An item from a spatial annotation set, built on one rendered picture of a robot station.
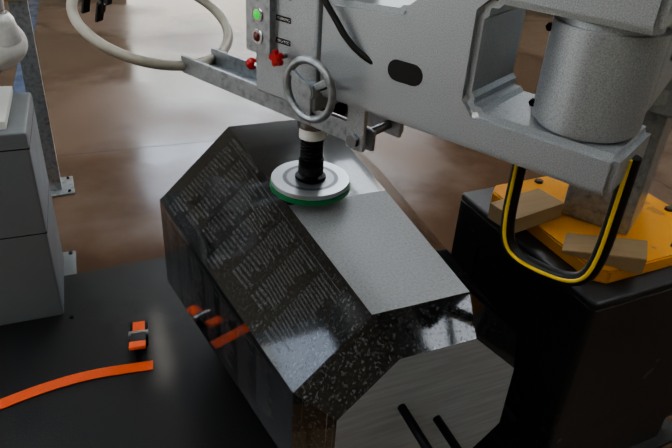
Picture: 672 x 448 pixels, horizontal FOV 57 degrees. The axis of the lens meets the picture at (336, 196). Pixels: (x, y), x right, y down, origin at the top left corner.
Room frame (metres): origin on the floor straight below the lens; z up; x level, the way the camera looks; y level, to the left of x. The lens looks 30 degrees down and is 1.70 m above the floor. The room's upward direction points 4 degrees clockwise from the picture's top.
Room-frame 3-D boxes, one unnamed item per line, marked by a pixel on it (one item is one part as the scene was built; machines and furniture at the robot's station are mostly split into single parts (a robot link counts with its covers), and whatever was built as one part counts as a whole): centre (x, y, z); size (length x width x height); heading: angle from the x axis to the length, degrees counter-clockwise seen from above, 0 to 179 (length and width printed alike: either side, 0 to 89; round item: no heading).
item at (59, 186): (2.85, 1.52, 0.54); 0.20 x 0.20 x 1.09; 26
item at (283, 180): (1.48, 0.07, 0.90); 0.21 x 0.21 x 0.01
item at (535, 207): (1.55, -0.55, 0.81); 0.20 x 0.10 x 0.05; 124
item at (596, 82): (1.07, -0.45, 1.37); 0.19 x 0.19 x 0.20
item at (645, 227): (1.61, -0.80, 0.76); 0.49 x 0.49 x 0.05; 26
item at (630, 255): (1.38, -0.72, 0.80); 0.20 x 0.10 x 0.05; 67
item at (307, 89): (1.31, 0.05, 1.23); 0.15 x 0.10 x 0.15; 52
